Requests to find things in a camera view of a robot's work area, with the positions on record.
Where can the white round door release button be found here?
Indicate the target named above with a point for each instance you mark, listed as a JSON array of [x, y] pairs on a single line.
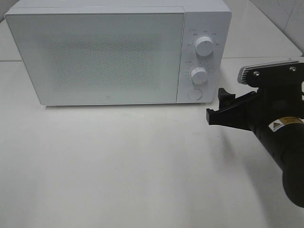
[[195, 94]]

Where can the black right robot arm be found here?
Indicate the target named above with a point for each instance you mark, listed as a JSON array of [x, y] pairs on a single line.
[[287, 150]]

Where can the white microwave knob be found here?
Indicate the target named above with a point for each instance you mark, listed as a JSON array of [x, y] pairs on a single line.
[[199, 75], [204, 46]]

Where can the white microwave oven body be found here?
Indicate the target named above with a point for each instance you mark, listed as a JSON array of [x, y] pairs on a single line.
[[201, 18]]

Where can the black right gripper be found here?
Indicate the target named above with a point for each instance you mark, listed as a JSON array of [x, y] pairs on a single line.
[[270, 109]]

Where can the white microwave door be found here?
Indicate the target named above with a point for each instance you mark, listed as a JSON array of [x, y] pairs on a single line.
[[90, 59]]

